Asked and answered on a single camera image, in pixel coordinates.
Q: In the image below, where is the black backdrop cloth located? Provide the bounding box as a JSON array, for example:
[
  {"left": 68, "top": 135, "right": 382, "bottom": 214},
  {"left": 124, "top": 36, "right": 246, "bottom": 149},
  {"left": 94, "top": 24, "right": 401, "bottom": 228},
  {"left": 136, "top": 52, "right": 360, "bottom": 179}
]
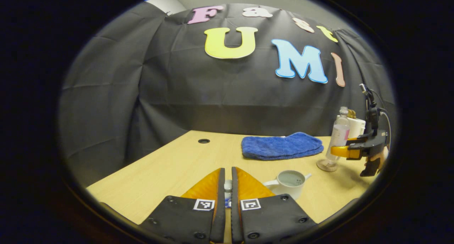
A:
[{"left": 59, "top": 3, "right": 396, "bottom": 186}]

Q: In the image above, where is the white toaster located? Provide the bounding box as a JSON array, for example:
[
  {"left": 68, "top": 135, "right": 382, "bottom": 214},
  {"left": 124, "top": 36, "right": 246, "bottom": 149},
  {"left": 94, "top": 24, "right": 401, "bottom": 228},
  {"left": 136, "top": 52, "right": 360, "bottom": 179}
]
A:
[{"left": 336, "top": 115, "right": 366, "bottom": 140}]

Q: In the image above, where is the round wooden coaster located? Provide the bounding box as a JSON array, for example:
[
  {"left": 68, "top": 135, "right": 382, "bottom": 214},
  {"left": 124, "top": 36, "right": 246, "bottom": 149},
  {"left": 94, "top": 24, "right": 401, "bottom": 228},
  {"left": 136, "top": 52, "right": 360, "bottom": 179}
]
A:
[{"left": 316, "top": 159, "right": 339, "bottom": 172}]

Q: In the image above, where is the white ceramic teacup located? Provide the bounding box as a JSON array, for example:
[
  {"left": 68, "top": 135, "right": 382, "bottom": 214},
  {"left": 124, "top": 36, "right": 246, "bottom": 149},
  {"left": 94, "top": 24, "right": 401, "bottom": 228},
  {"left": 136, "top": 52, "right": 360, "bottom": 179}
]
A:
[{"left": 262, "top": 170, "right": 312, "bottom": 201}]

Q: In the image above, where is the blue towel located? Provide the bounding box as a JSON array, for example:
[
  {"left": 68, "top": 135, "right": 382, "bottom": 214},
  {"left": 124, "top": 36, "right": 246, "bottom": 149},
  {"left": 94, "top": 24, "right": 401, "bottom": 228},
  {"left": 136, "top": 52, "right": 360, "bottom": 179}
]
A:
[{"left": 241, "top": 132, "right": 324, "bottom": 161}]

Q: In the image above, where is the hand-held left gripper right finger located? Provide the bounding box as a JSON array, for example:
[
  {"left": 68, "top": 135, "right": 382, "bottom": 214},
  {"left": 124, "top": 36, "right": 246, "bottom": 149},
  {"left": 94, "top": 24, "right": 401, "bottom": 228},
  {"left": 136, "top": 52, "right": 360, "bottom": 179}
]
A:
[{"left": 231, "top": 166, "right": 318, "bottom": 244}]

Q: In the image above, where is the clear water bottle red label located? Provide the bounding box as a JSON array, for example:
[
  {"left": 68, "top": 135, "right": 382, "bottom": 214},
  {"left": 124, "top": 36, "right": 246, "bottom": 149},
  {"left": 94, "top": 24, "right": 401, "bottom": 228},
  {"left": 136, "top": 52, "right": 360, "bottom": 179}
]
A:
[{"left": 325, "top": 106, "right": 351, "bottom": 165}]

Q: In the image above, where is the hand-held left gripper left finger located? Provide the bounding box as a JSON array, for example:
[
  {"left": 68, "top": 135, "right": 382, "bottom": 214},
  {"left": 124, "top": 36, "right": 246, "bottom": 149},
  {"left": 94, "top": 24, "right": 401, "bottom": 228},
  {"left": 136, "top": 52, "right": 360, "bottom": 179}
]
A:
[{"left": 138, "top": 167, "right": 226, "bottom": 244}]

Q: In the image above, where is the white blue teacup lid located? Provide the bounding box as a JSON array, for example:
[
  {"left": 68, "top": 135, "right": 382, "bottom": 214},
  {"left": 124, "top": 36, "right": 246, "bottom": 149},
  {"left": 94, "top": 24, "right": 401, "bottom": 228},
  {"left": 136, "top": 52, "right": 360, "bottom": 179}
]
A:
[{"left": 224, "top": 179, "right": 233, "bottom": 209}]

